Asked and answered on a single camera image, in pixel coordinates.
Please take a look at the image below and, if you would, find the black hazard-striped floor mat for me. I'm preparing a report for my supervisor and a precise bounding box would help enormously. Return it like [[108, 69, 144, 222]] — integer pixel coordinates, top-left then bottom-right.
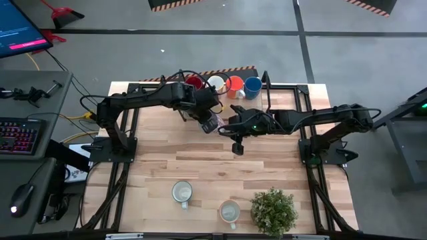
[[345, 0, 398, 17], [147, 0, 205, 13], [138, 65, 260, 83]]

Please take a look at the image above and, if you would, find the potted green plant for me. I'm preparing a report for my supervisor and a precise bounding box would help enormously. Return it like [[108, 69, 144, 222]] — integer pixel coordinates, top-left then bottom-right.
[[250, 187, 299, 238]]

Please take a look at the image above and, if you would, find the red dustpan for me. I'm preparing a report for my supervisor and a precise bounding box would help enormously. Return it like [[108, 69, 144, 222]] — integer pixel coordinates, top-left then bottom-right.
[[40, 0, 85, 29]]

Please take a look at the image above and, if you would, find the black clamp tool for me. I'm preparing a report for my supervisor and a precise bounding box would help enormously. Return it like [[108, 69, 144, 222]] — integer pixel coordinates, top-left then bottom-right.
[[0, 79, 63, 108]]

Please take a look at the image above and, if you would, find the black computer mouse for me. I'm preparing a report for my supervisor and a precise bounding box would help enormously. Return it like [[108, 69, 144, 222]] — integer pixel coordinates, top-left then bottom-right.
[[9, 183, 35, 218]]

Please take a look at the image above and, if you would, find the black equipment stand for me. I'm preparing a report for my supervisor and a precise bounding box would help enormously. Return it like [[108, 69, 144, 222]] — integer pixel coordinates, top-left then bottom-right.
[[373, 87, 427, 194]]

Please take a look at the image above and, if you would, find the yellow cable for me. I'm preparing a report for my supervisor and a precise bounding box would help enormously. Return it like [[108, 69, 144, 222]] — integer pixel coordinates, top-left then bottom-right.
[[25, 52, 41, 71], [59, 111, 101, 144]]

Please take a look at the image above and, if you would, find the black metal table frame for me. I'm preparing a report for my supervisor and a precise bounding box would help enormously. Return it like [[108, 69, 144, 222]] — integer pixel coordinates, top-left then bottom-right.
[[79, 81, 360, 234]]

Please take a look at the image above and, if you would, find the orange mug with white handle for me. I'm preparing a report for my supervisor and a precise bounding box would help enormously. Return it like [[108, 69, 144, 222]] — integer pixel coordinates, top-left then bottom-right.
[[226, 75, 247, 100]]

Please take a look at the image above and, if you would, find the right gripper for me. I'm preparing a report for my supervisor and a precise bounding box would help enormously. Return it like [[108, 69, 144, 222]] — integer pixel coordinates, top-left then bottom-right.
[[230, 104, 270, 137]]

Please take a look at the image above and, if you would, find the computer monitor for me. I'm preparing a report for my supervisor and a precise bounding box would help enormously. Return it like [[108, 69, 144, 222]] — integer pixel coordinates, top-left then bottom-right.
[[0, 0, 54, 59]]

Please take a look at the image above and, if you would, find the plain blue mug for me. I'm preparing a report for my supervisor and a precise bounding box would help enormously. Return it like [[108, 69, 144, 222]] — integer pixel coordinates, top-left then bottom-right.
[[244, 76, 264, 101]]

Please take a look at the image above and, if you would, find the white mug with red pattern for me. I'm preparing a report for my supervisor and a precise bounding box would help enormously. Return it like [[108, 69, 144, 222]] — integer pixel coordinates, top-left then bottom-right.
[[213, 113, 228, 129]]

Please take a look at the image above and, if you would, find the black backlit keyboard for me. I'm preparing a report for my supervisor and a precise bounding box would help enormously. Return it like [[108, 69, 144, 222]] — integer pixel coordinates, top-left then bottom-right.
[[0, 117, 43, 156]]

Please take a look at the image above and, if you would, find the white mug with orange pattern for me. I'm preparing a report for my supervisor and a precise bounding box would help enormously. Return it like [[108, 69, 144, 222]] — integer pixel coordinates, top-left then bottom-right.
[[206, 75, 226, 93]]

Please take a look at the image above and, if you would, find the white printed paper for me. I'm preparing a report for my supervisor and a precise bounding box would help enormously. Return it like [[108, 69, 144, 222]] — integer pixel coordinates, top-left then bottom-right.
[[65, 143, 93, 183]]

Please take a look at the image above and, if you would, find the grey desk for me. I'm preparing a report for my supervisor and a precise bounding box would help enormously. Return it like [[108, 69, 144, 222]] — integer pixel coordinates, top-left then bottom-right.
[[0, 69, 73, 161], [0, 158, 57, 236]]

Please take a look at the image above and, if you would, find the white mug with blue pattern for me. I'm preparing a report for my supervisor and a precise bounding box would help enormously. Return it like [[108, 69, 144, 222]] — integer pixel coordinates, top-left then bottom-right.
[[171, 180, 193, 210]]

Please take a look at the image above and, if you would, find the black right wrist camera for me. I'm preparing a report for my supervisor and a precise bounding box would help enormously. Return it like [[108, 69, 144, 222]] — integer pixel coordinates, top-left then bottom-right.
[[232, 133, 245, 157]]

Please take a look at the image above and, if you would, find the white mug with yellow pattern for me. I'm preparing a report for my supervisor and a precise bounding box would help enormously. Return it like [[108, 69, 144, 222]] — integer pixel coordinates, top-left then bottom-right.
[[219, 199, 242, 231]]

